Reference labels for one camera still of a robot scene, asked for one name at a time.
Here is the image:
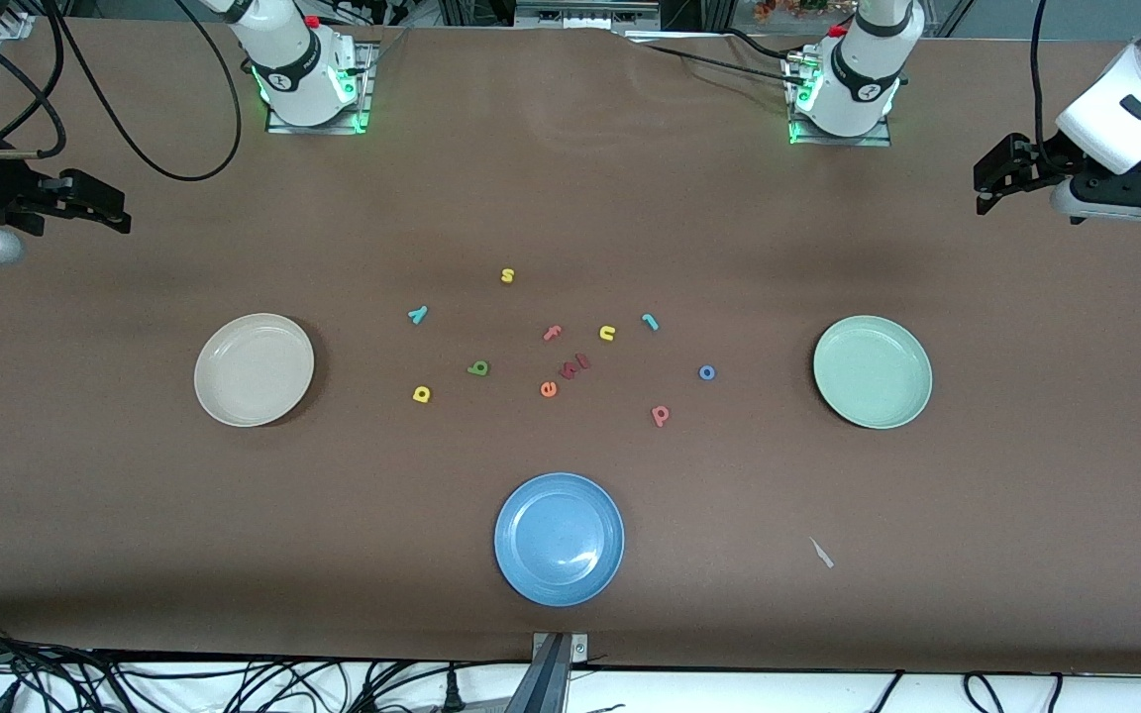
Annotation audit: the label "beige plate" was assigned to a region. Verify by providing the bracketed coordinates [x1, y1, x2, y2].
[193, 313, 316, 429]

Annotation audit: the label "light green plate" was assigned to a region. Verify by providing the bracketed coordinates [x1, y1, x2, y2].
[812, 315, 934, 431]

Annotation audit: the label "orange dried flowers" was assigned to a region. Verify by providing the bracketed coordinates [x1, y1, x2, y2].
[754, 0, 834, 21]

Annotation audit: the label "brown table cover sheet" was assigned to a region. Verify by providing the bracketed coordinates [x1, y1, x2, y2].
[0, 15, 1141, 676]

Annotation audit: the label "blue plate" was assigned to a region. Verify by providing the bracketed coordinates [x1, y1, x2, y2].
[493, 472, 626, 607]

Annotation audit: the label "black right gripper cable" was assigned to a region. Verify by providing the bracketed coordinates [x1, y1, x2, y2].
[0, 0, 68, 161]

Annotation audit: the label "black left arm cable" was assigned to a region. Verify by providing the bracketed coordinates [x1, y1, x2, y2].
[1029, 0, 1077, 150]

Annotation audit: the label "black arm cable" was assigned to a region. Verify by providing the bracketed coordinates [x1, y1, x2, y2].
[41, 0, 243, 182]
[1029, 0, 1077, 150]

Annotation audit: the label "metal arm base mount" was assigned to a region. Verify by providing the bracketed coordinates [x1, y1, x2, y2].
[783, 54, 893, 148]
[265, 42, 373, 135]

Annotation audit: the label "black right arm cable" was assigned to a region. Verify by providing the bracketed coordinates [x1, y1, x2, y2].
[41, 0, 243, 182]

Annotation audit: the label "black cable on cover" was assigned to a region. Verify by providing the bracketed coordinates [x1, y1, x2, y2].
[642, 44, 804, 85]

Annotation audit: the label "black cable tangle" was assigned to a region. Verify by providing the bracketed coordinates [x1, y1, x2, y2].
[0, 614, 532, 713]

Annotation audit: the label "grey metal rail box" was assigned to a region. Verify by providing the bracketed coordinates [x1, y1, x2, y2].
[514, 0, 663, 31]

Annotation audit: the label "grey metal bracket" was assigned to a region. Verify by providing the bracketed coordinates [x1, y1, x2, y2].
[506, 632, 591, 713]

